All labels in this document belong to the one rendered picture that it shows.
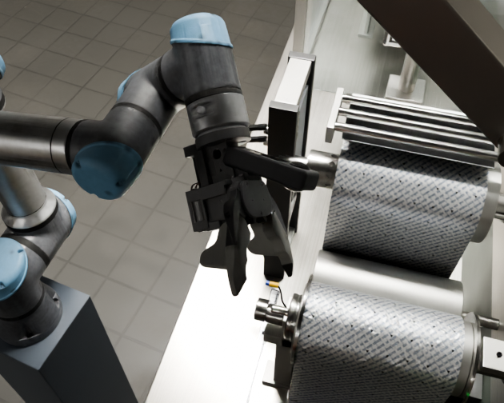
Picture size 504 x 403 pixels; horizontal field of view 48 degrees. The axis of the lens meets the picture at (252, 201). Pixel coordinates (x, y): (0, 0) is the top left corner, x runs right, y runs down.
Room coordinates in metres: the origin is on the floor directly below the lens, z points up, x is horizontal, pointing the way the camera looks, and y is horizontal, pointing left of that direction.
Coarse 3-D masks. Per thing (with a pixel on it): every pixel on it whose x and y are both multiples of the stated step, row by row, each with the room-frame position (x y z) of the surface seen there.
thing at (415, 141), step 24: (336, 96) 0.72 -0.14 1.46; (336, 120) 0.67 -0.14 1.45; (360, 120) 0.69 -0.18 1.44; (384, 120) 0.67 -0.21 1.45; (408, 120) 0.67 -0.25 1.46; (432, 120) 0.69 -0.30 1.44; (456, 120) 0.67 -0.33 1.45; (384, 144) 0.63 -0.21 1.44; (408, 144) 0.62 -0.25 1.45; (432, 144) 0.62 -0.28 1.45; (456, 144) 0.62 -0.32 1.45; (480, 144) 0.63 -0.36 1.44
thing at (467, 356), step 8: (304, 288) 0.45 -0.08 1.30; (296, 320) 0.40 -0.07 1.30; (296, 328) 0.39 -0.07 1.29; (472, 328) 0.38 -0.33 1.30; (472, 336) 0.37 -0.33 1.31; (464, 344) 0.35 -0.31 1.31; (472, 344) 0.35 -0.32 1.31; (464, 352) 0.34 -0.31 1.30; (472, 352) 0.34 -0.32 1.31; (464, 360) 0.33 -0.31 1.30; (464, 368) 0.32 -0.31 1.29; (464, 376) 0.31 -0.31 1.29; (456, 384) 0.31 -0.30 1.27; (464, 384) 0.31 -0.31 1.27; (456, 392) 0.30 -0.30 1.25
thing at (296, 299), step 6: (294, 294) 0.45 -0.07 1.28; (300, 294) 0.45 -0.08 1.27; (294, 300) 0.44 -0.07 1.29; (300, 300) 0.44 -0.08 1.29; (294, 306) 0.43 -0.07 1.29; (288, 312) 0.42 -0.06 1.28; (294, 312) 0.42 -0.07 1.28; (288, 318) 0.41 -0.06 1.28; (294, 318) 0.41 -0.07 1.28; (288, 324) 0.40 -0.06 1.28; (294, 324) 0.40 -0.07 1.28; (288, 330) 0.39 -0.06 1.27; (288, 336) 0.39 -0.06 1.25
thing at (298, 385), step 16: (304, 384) 0.36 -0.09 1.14; (320, 384) 0.35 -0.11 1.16; (336, 384) 0.34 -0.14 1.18; (352, 384) 0.34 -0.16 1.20; (304, 400) 0.35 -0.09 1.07; (320, 400) 0.35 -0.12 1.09; (336, 400) 0.34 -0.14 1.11; (352, 400) 0.33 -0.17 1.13; (368, 400) 0.33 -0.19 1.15; (384, 400) 0.32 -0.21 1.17; (400, 400) 0.31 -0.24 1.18; (416, 400) 0.31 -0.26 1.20
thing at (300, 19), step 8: (296, 0) 1.41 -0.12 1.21; (304, 0) 1.40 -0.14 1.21; (296, 8) 1.41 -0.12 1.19; (304, 8) 1.40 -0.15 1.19; (296, 16) 1.41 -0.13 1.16; (304, 16) 1.40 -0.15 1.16; (296, 24) 1.41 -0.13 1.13; (304, 24) 1.40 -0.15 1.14; (296, 32) 1.41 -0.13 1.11; (304, 32) 1.41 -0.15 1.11; (296, 40) 1.41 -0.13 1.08; (304, 40) 1.42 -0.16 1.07; (296, 48) 1.41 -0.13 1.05
